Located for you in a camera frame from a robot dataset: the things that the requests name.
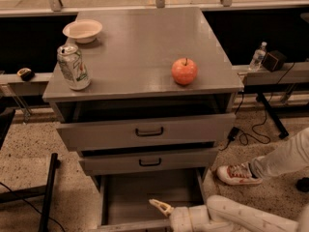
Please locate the grey drawer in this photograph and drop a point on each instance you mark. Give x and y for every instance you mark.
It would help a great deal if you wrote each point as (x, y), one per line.
(145, 132)
(124, 199)
(148, 161)

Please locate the black table leg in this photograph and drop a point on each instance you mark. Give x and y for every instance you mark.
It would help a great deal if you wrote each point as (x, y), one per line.
(283, 132)

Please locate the white paper bowl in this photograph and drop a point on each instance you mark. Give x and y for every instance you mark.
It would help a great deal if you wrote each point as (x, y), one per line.
(83, 30)

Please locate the small black speaker box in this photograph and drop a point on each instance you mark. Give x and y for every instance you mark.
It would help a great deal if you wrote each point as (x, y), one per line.
(274, 61)

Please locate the black stand frame left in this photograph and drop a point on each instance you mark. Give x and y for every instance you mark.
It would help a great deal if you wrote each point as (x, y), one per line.
(6, 118)

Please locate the yellow black tape measure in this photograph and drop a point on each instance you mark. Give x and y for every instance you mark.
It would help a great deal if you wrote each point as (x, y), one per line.
(26, 74)

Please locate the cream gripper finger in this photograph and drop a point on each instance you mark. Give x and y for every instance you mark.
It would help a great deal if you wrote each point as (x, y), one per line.
(163, 207)

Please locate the clear plastic water bottle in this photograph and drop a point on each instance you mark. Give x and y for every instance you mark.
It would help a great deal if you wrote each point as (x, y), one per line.
(258, 57)

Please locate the grey middle drawer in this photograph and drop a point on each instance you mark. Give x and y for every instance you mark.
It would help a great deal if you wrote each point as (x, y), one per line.
(148, 161)

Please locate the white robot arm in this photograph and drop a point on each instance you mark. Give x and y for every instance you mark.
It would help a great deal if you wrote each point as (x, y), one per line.
(220, 214)

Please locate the grey top drawer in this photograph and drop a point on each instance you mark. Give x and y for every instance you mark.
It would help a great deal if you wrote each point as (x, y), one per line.
(145, 132)

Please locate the green white soda can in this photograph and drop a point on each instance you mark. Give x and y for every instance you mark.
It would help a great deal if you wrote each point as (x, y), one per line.
(71, 64)

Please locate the light trouser leg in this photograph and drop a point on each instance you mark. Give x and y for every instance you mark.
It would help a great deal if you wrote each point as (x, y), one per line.
(290, 156)

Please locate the red apple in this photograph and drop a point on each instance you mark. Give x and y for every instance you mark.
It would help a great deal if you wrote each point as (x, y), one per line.
(184, 71)

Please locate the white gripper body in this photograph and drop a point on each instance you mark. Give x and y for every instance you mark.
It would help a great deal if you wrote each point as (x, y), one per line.
(179, 218)

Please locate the black chair base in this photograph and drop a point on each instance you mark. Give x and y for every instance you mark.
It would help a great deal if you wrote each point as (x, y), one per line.
(303, 184)

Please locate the red white sneaker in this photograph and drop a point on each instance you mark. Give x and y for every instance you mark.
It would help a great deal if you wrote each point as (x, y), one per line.
(237, 175)

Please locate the grey bottom drawer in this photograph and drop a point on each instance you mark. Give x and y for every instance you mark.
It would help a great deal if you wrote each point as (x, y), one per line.
(124, 199)

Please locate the grey drawer cabinet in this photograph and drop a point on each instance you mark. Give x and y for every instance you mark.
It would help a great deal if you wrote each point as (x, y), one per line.
(130, 68)

